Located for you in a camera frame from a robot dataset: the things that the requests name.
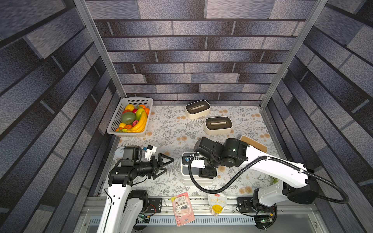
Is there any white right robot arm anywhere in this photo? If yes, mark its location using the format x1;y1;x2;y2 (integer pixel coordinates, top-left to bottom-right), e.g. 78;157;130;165
184;137;349;210

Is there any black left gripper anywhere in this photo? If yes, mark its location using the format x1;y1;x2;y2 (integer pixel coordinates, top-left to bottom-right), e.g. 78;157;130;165
134;153;174;178

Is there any green toy mango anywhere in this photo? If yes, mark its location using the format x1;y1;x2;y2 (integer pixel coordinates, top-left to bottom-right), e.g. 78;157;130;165
121;112;136;125

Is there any brown lid rounded tissue box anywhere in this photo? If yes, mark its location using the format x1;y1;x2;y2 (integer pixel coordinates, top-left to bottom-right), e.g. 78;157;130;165
205;116;233;135

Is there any yellow-green toy pear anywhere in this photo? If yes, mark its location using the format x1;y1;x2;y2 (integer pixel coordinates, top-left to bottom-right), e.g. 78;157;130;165
136;108;145;120

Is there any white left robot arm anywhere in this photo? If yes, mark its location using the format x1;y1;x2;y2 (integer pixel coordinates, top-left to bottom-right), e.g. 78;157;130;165
97;145;174;233

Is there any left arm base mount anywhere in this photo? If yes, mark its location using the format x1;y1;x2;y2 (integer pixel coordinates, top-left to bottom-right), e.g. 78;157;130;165
144;198;163;216

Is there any white plastic fruit basket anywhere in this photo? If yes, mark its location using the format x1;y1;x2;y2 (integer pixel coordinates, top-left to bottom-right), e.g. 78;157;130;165
107;97;153;137

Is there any yellow toy banana bunch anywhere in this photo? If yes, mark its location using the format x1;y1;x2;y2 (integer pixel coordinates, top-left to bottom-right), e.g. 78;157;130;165
122;112;148;133

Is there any grey lid tissue box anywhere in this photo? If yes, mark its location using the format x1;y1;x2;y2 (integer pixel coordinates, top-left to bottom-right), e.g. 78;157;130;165
182;180;214;186
181;174;215;182
182;152;217;179

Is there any dark brown lid tissue box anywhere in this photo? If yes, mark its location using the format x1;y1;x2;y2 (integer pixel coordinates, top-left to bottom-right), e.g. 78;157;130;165
185;100;211;119

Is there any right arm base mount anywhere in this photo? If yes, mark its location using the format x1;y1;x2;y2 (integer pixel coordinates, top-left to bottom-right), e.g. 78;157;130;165
236;197;276;215

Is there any wooden lid tissue box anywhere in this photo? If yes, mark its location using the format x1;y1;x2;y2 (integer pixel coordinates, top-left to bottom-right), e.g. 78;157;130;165
240;136;268;153

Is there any pink blister pack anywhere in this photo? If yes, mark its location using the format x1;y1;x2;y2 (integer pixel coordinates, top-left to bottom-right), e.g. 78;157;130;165
171;192;195;227

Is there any yellow smiley snack cup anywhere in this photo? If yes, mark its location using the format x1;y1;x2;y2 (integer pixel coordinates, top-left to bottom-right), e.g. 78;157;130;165
208;193;227;216

